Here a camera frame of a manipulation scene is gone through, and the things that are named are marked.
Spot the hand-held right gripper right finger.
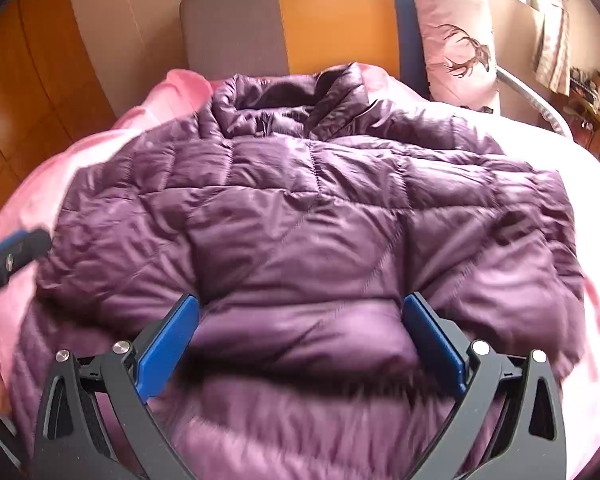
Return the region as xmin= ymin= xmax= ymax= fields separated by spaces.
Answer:
xmin=401 ymin=292 xmax=568 ymax=480

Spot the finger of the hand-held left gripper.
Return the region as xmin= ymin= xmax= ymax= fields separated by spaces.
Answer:
xmin=0 ymin=228 xmax=53 ymax=311

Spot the pink deer print pillow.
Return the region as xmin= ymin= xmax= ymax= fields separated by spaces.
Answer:
xmin=407 ymin=0 xmax=503 ymax=117

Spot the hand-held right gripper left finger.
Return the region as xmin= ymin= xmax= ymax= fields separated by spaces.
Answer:
xmin=32 ymin=292 xmax=201 ymax=480

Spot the grey yellow blue headboard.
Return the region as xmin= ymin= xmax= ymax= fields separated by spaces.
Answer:
xmin=179 ymin=0 xmax=433 ymax=101

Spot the purple down jacket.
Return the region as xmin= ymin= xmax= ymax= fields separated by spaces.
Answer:
xmin=10 ymin=62 xmax=588 ymax=480

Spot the wooden wardrobe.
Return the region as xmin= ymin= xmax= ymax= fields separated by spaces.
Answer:
xmin=0 ymin=0 xmax=116 ymax=241

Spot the cluttered wooden desk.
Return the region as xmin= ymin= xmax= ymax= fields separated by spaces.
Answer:
xmin=565 ymin=67 xmax=600 ymax=171

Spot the pink patterned curtain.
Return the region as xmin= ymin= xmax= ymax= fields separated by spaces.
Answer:
xmin=532 ymin=0 xmax=573 ymax=96

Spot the pink blanket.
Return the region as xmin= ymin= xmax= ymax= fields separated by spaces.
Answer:
xmin=0 ymin=62 xmax=600 ymax=480

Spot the grey metal bed rail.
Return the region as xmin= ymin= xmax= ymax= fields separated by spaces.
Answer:
xmin=495 ymin=65 xmax=573 ymax=138

